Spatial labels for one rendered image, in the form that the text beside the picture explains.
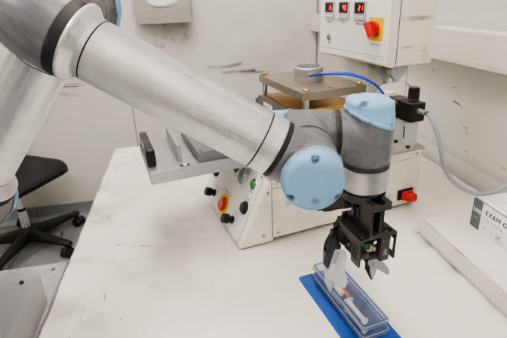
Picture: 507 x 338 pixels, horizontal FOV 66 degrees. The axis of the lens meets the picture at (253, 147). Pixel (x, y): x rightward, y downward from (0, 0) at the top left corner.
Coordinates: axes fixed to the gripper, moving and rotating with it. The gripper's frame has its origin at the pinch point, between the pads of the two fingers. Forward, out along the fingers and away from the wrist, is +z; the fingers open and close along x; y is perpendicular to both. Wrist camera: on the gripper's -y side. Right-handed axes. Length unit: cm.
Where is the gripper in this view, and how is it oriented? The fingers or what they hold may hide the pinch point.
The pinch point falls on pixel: (348, 278)
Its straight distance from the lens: 79.6
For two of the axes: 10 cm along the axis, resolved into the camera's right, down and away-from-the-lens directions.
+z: 0.3, 9.3, 3.7
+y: 3.4, 3.4, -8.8
